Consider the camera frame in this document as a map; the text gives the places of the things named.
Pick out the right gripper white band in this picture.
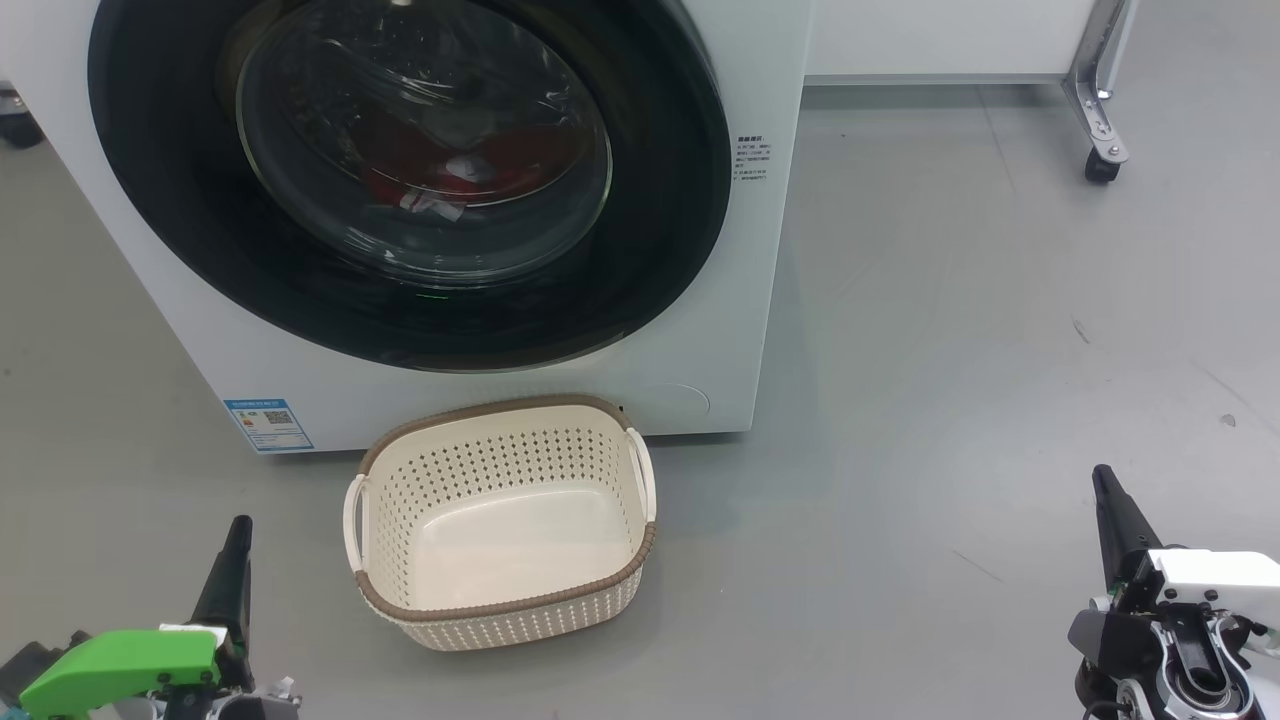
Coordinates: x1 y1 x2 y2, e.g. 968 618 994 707
1068 464 1280 691

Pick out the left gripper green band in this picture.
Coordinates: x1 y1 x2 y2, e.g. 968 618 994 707
18 516 254 706

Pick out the red and white jersey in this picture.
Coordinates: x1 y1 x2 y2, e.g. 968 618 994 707
355 125 573 219

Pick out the cream perforated laundry basket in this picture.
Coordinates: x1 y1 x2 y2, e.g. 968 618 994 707
343 394 658 652

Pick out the white front-load washing machine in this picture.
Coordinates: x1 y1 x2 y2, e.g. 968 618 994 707
0 0 813 456

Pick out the blue energy label sticker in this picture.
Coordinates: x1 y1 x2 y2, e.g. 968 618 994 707
223 399 314 454

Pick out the white panel board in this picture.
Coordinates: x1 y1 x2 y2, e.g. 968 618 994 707
805 0 1101 86

